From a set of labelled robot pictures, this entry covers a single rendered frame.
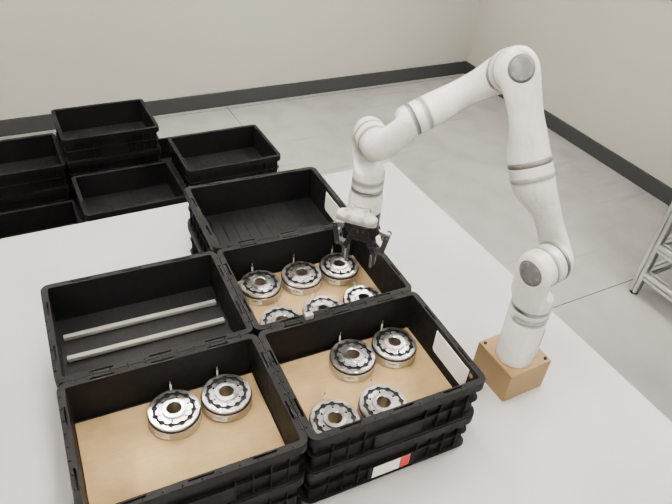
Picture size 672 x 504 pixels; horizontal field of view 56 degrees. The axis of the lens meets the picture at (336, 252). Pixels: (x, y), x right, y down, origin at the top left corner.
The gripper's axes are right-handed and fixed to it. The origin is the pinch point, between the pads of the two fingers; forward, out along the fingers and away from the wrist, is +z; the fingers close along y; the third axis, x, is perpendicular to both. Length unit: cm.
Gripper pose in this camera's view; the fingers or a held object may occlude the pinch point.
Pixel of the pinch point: (358, 257)
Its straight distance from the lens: 148.5
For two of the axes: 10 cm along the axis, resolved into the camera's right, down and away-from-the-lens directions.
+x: -3.3, 5.6, -7.6
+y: -9.4, -2.6, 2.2
